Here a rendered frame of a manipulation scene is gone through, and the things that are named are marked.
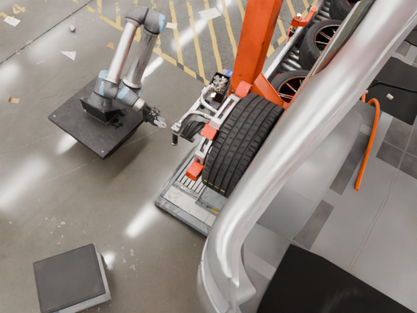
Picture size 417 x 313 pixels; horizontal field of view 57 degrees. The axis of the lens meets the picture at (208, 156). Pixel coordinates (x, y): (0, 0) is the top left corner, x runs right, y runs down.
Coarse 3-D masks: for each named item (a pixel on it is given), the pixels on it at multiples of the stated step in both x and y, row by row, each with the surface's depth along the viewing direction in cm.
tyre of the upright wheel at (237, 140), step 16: (256, 96) 227; (240, 112) 212; (256, 112) 213; (272, 112) 216; (224, 128) 210; (240, 128) 209; (256, 128) 208; (272, 128) 216; (224, 144) 210; (240, 144) 208; (256, 144) 206; (208, 160) 215; (224, 160) 211; (240, 160) 208; (208, 176) 223; (224, 176) 216; (240, 176) 210; (224, 192) 225
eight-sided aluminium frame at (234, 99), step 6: (228, 96) 224; (234, 96) 224; (228, 102) 223; (234, 102) 222; (222, 108) 220; (234, 108) 224; (216, 114) 217; (228, 114) 219; (216, 120) 215; (222, 120) 215; (216, 126) 215; (204, 138) 218; (204, 144) 223; (210, 144) 218; (198, 150) 220; (204, 150) 219; (198, 156) 222; (204, 156) 220; (198, 162) 233; (204, 162) 228
